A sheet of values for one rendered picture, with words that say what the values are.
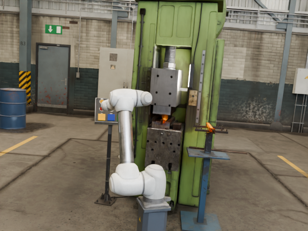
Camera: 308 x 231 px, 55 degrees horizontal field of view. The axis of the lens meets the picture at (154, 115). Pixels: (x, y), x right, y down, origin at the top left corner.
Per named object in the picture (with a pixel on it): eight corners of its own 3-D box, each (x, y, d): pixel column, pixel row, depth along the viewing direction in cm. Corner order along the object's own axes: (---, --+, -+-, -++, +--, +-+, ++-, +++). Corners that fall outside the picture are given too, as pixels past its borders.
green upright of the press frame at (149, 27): (143, 198, 355) (158, 0, 321) (123, 195, 360) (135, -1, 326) (151, 185, 398) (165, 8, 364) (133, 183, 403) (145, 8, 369)
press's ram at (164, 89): (183, 107, 316) (186, 70, 311) (148, 104, 324) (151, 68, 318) (187, 104, 357) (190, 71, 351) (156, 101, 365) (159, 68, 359)
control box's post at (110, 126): (107, 201, 339) (112, 109, 323) (104, 201, 340) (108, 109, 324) (108, 200, 343) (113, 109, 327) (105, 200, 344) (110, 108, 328)
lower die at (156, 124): (169, 129, 323) (169, 121, 321) (151, 127, 327) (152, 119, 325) (174, 123, 363) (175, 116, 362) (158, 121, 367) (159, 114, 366)
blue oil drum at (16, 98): (19, 130, 659) (19, 90, 646) (-7, 128, 660) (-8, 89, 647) (30, 125, 717) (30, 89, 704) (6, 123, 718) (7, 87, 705)
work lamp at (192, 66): (194, 88, 321) (202, 2, 308) (188, 87, 323) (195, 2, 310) (194, 88, 325) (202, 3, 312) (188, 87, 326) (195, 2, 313)
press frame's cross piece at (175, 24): (191, 46, 320) (195, 1, 313) (155, 44, 328) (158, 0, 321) (195, 50, 363) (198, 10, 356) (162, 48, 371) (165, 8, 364)
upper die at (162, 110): (170, 115, 320) (171, 106, 319) (152, 113, 324) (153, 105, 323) (175, 111, 361) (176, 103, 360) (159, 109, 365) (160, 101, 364)
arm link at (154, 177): (168, 199, 205) (171, 168, 201) (143, 200, 199) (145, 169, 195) (160, 189, 220) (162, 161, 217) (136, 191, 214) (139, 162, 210)
